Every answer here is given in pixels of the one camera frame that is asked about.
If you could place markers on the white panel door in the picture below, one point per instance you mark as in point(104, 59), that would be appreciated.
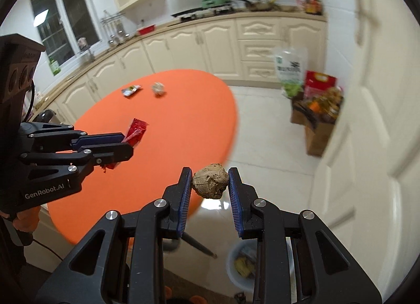
point(366, 186)

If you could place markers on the brown paper ball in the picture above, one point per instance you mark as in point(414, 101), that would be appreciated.
point(211, 181)

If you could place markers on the sink faucet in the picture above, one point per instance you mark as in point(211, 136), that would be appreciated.
point(84, 47)

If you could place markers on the small cardboard box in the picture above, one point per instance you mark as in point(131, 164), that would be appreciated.
point(296, 117)

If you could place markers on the round orange table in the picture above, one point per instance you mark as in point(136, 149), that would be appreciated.
point(192, 125)

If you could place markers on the white paper ball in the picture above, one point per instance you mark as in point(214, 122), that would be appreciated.
point(158, 89)

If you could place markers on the wok with lid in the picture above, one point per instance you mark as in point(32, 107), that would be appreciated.
point(261, 5)

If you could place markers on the white rice bag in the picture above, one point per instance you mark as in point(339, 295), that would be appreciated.
point(291, 64)

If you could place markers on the orange slipper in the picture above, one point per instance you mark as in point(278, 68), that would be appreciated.
point(198, 299)

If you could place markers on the blue plastic trash bin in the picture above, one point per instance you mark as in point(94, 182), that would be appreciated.
point(241, 264)

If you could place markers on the silver snack wrapper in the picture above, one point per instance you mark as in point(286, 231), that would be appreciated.
point(131, 90)

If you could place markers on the black rice cooker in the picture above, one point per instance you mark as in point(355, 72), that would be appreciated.
point(47, 116)

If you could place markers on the green electric pot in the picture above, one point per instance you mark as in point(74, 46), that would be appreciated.
point(214, 3)

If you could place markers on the red gift box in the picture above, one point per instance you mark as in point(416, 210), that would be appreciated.
point(316, 83)

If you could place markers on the red snack wrapper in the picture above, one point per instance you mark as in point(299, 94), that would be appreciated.
point(133, 136)

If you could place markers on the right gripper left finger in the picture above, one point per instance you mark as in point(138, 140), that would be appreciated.
point(120, 260)

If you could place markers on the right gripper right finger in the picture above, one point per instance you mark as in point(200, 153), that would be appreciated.
point(299, 259)

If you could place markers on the metal door handle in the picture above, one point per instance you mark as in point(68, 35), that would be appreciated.
point(364, 19)

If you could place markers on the kitchen window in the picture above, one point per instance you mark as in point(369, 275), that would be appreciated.
point(66, 22)

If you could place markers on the black gas stove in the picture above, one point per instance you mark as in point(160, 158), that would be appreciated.
point(199, 13)

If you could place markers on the hanging utensil rack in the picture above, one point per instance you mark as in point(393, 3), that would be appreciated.
point(114, 27)

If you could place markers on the condiment bottles group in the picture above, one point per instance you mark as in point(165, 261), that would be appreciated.
point(312, 7)

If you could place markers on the cream lower kitchen cabinets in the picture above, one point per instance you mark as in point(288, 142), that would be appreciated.
point(235, 48)

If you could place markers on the green dish soap bottle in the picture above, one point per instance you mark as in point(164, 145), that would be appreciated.
point(55, 66)

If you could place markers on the person left hand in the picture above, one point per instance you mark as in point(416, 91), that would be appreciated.
point(26, 221)

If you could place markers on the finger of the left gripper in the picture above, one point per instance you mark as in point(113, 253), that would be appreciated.
point(96, 140)
point(107, 154)

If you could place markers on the cardboard box with oil bottles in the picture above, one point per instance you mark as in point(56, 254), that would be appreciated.
point(320, 113)

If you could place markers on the red basin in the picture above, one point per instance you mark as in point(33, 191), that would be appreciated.
point(146, 30)

